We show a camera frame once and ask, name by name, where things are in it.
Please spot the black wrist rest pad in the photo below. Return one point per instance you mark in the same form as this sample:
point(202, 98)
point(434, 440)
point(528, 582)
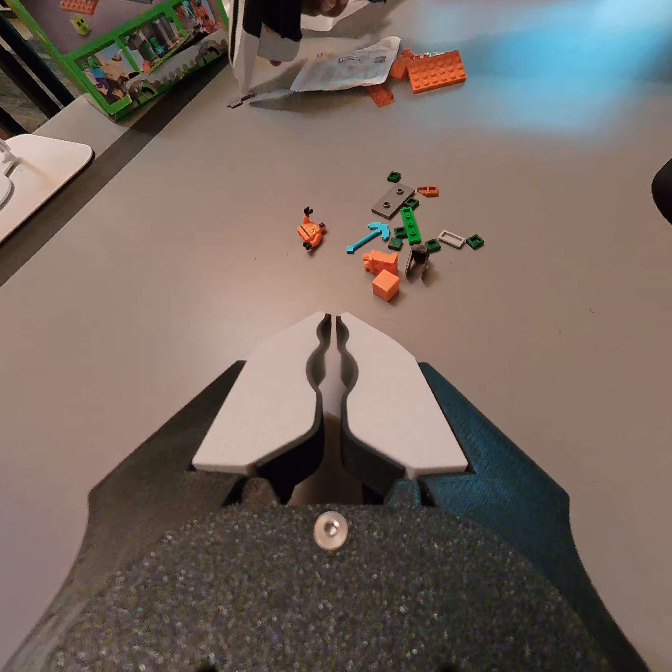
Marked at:
point(664, 191)

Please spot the dark grey lego armour piece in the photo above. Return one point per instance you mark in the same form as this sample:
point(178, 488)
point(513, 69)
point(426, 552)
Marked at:
point(419, 257)

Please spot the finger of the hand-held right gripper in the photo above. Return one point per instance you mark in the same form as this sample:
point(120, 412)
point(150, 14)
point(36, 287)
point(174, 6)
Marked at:
point(249, 57)
point(236, 26)

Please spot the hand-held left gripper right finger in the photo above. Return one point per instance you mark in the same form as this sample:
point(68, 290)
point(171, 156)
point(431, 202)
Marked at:
point(399, 409)

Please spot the flat white paper bag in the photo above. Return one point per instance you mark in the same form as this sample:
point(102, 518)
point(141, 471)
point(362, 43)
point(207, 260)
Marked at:
point(346, 65)

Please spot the teal lego pickaxe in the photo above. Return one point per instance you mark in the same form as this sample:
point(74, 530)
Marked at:
point(367, 239)

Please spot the orange teal lego figure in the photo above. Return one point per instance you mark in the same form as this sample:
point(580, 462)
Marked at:
point(311, 231)

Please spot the orange lego brick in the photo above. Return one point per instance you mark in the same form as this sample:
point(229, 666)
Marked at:
point(401, 63)

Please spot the large orange lego plate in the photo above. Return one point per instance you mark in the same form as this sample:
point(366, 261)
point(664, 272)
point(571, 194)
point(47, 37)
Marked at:
point(437, 72)

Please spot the lego set box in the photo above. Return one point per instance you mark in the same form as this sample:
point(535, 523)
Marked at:
point(131, 57)

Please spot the grey two-hole lego plate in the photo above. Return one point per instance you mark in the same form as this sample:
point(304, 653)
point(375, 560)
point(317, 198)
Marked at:
point(392, 202)

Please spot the red lego piece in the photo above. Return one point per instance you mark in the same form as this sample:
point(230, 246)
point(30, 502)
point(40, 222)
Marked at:
point(428, 190)

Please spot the white stand base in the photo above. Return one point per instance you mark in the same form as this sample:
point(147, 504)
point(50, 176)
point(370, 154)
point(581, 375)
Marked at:
point(36, 173)

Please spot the orange lego head cube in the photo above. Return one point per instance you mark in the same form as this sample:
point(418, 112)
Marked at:
point(386, 286)

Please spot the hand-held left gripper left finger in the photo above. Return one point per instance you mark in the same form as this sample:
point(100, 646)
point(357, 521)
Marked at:
point(262, 409)

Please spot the small grey lego accessory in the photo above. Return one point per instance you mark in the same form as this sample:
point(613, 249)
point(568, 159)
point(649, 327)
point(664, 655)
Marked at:
point(240, 99)

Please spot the bright green lego plate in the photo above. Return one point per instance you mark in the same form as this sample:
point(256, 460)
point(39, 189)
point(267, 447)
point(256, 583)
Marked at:
point(411, 224)

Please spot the small white lego tile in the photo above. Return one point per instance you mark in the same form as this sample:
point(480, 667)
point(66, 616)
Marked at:
point(442, 234)

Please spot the orange lego legs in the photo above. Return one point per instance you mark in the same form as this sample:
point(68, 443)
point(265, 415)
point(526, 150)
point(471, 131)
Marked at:
point(379, 261)

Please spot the wooden desk black legs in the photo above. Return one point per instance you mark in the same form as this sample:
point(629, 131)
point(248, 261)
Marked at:
point(31, 73)

